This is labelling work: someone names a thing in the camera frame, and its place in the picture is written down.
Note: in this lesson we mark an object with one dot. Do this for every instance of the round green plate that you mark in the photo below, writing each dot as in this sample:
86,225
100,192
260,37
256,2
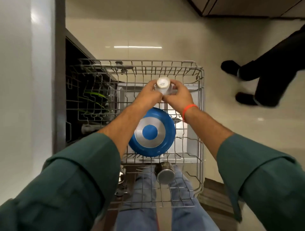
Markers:
95,93

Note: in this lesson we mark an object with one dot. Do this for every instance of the person's right forearm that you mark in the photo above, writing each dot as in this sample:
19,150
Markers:
207,131

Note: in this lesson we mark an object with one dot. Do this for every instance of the person's left forearm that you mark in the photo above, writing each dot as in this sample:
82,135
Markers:
124,128

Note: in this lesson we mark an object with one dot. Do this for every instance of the person's right hand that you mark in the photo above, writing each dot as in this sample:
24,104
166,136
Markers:
181,97

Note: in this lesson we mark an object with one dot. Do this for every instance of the orange thread wristband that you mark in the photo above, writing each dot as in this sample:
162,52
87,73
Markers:
188,108

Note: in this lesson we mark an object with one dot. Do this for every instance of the blue frying pan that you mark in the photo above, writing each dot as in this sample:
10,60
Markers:
166,142

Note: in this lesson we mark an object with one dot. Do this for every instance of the white patterned ceramic jar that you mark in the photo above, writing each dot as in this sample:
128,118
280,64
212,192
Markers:
163,83

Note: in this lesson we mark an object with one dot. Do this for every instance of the striped brown floor mat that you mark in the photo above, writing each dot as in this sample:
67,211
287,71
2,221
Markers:
214,200

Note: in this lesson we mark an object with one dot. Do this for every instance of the small black steel cup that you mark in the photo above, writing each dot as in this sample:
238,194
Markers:
165,176

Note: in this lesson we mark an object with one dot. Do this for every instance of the green shirt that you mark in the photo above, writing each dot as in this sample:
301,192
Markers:
59,178

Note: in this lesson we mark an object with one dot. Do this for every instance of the brown cabinet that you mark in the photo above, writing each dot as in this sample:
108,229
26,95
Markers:
238,6

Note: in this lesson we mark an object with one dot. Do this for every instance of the silver dishwasher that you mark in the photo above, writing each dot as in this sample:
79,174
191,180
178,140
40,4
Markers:
23,95

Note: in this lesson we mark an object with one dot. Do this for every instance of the person's left hand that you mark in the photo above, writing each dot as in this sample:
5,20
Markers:
147,97

